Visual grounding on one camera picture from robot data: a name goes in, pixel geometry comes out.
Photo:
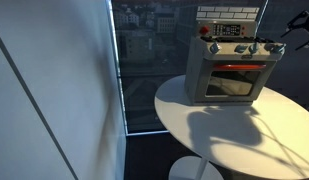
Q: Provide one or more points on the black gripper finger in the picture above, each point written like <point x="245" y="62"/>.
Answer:
<point x="307" y="42"/>
<point x="299" y="19"/>

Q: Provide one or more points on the blue stove knob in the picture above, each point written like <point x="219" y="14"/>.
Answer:
<point x="241" y="48"/>
<point x="254" y="47"/>
<point x="279" y="49"/>
<point x="214" y="47"/>

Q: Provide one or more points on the black stove display panel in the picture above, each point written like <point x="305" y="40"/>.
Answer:
<point x="227" y="29"/>

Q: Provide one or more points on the red round timer knob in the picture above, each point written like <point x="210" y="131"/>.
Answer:
<point x="204" y="30"/>

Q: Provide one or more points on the grey toy stove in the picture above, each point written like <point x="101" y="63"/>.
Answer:
<point x="194" y="76"/>

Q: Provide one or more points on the white brick pattern backsplash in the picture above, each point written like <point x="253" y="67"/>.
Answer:
<point x="227" y="12"/>

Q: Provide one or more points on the grey oven door with window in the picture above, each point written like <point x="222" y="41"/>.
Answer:
<point x="202" y="83"/>

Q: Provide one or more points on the white round table pedestal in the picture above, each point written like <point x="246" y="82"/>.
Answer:
<point x="184" y="170"/>

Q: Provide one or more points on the silver window frame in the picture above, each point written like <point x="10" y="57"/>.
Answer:
<point x="122" y="100"/>

